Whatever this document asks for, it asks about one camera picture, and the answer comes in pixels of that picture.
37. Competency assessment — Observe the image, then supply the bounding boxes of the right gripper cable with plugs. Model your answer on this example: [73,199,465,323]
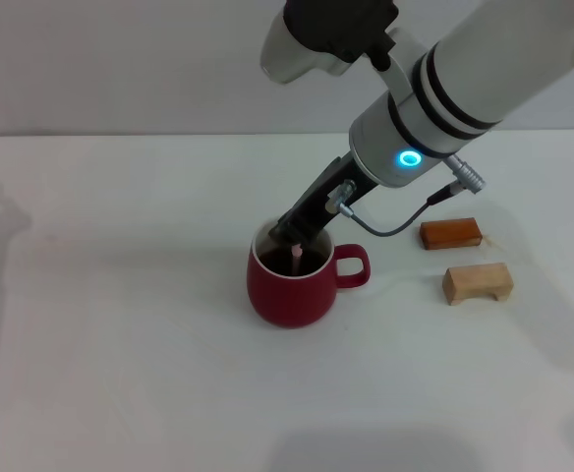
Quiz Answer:
[325,152,488,238]

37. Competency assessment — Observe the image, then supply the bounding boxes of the dark coffee liquid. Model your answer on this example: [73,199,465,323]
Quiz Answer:
[258,244,328,277]

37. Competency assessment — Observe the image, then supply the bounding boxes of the light wooden arched block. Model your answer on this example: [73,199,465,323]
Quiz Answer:
[441,262,515,307]

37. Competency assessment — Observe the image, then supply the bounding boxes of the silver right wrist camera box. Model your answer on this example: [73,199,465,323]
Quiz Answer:
[258,0,402,87]

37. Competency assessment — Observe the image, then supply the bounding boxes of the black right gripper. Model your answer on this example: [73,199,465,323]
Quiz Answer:
[268,152,379,250]

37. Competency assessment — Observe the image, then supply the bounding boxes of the dark orange wooden block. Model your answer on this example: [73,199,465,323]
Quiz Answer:
[419,216,483,252]

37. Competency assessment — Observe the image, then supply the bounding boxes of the red ceramic cup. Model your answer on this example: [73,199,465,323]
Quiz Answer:
[246,213,372,329]

